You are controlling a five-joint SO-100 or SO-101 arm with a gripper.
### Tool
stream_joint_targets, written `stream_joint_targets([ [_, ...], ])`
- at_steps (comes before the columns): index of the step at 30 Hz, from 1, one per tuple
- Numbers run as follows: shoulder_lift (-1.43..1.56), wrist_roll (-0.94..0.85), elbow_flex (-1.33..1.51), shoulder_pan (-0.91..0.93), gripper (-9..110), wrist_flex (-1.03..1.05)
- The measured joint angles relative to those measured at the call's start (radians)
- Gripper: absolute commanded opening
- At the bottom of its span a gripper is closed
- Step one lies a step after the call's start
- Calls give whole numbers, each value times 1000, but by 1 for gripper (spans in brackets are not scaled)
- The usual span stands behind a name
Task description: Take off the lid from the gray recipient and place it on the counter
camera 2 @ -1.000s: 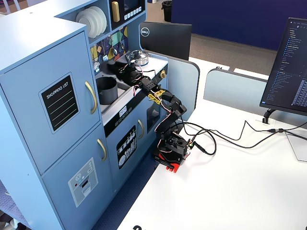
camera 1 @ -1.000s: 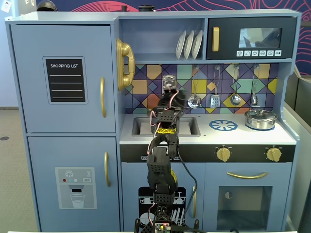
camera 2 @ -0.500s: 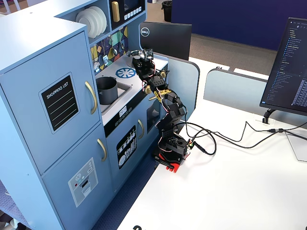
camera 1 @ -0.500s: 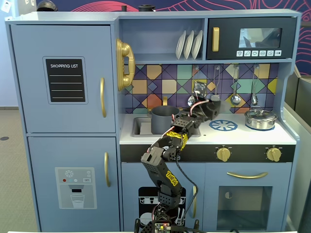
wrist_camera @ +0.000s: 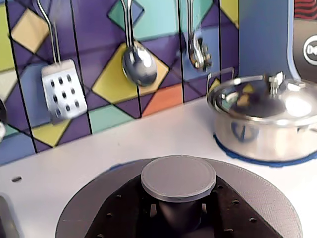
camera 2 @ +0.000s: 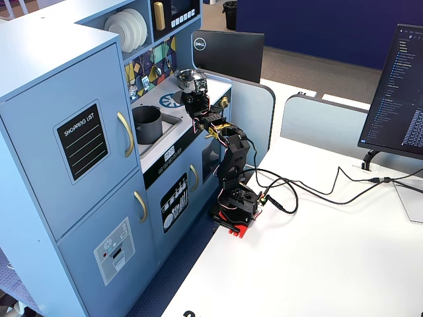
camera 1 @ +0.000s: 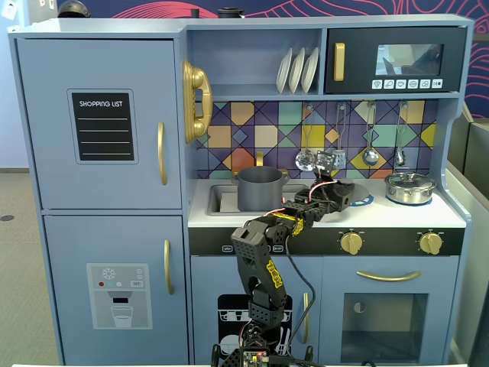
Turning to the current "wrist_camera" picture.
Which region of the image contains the gray round lid with knob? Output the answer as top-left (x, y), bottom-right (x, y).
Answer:
top-left (55, 154), bottom-right (304, 238)

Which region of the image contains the steel slotted spoon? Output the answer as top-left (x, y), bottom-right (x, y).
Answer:
top-left (185, 0), bottom-right (213, 72)

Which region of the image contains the black Dell monitor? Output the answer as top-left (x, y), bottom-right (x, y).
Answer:
top-left (293, 17), bottom-right (317, 81)

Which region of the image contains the steel toy pot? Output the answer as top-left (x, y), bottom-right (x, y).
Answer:
top-left (206, 68), bottom-right (317, 162)

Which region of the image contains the steel slotted spatula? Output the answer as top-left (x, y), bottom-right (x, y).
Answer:
top-left (37, 0), bottom-right (89, 124)

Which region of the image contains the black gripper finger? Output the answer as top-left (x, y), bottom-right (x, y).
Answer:
top-left (198, 178), bottom-right (278, 238)
top-left (83, 177), bottom-right (161, 238)

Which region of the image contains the grey sink basin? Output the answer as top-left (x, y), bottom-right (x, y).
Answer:
top-left (0, 194), bottom-right (20, 238)

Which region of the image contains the steel pot lid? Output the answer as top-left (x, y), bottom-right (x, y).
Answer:
top-left (211, 71), bottom-right (317, 124)

